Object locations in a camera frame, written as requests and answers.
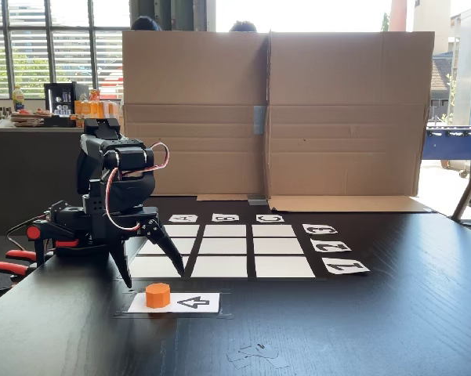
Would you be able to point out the brown cardboard box wall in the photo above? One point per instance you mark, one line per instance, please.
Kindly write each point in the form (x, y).
(196, 78)
(348, 98)

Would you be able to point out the orange round token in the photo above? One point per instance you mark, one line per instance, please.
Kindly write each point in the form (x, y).
(158, 295)

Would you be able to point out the yellow drink bottle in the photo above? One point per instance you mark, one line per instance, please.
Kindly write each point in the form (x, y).
(18, 98)

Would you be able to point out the dark counter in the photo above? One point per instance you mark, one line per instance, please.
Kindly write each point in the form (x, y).
(23, 176)

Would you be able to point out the paper label number 1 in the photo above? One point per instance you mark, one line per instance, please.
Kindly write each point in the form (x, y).
(346, 266)

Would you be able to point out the black clamp with red knob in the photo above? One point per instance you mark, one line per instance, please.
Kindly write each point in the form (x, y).
(43, 235)

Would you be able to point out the paper label number 2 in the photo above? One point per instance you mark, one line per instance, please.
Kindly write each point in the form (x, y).
(331, 246)

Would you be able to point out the tray of food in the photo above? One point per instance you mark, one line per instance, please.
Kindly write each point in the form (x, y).
(29, 117)

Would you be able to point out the paper label number 3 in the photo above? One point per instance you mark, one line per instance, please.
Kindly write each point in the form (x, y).
(320, 229)

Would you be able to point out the orange juice cartons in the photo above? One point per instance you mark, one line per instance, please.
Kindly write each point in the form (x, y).
(98, 107)

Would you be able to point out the white nine-square grid sheet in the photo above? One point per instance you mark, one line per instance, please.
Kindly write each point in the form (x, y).
(227, 250)

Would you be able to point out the person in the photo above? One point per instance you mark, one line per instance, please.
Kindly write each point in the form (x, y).
(146, 24)
(243, 26)

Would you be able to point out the grey duct tape strip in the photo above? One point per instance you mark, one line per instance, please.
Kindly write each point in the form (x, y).
(259, 119)
(257, 202)

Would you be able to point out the clear tape scraps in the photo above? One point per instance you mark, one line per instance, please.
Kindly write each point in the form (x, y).
(258, 352)

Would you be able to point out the paper label letter A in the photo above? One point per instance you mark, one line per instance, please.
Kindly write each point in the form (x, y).
(184, 218)

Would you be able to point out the metal table leg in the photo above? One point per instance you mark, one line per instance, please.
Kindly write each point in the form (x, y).
(468, 188)

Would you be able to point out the white arrow paper sheet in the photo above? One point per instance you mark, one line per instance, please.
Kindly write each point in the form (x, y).
(196, 302)

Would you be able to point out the blue foosball table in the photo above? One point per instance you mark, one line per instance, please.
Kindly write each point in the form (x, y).
(452, 147)

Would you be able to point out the paper label letter C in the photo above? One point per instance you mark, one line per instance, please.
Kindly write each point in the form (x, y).
(270, 218)

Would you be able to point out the paper label letter B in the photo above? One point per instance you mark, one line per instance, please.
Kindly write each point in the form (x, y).
(225, 218)

